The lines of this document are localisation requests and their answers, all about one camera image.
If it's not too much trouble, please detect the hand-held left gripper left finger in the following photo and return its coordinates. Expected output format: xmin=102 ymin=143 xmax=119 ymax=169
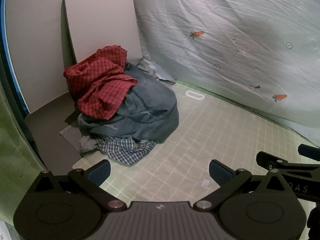
xmin=25 ymin=159 xmax=128 ymax=210

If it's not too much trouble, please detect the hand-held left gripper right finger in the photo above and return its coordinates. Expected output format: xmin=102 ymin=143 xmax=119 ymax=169
xmin=194 ymin=159 xmax=295 ymax=210

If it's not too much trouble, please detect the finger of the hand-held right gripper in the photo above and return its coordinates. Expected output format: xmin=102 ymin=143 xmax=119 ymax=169
xmin=298 ymin=144 xmax=320 ymax=161
xmin=256 ymin=151 xmax=320 ymax=173

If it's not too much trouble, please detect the red checked cloth garment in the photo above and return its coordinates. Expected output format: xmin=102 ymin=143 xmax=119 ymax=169
xmin=63 ymin=45 xmax=138 ymax=120

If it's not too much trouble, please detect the light grey cloth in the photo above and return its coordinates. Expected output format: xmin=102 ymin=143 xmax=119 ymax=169
xmin=79 ymin=134 xmax=99 ymax=153

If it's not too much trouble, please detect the blue white checked shirt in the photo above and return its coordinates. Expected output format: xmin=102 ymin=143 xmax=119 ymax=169
xmin=96 ymin=136 xmax=157 ymax=166

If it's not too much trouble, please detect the green gridded mat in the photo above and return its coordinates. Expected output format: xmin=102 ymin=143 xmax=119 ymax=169
xmin=72 ymin=79 xmax=320 ymax=203

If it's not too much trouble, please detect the grey cardboard sheet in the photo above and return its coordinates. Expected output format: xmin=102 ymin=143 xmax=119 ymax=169
xmin=59 ymin=124 xmax=83 ymax=156

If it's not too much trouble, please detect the blue denim garment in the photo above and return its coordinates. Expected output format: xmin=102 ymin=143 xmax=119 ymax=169
xmin=77 ymin=62 xmax=179 ymax=153

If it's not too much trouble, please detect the carrot printed bed sheet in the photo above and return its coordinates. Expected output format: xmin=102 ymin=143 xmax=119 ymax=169
xmin=70 ymin=0 xmax=320 ymax=146

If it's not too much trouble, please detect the large white panel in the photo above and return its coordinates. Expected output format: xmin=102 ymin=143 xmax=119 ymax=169
xmin=4 ymin=0 xmax=73 ymax=114

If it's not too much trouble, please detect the white rounded board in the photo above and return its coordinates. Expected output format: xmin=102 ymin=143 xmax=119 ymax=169
xmin=64 ymin=0 xmax=143 ymax=67

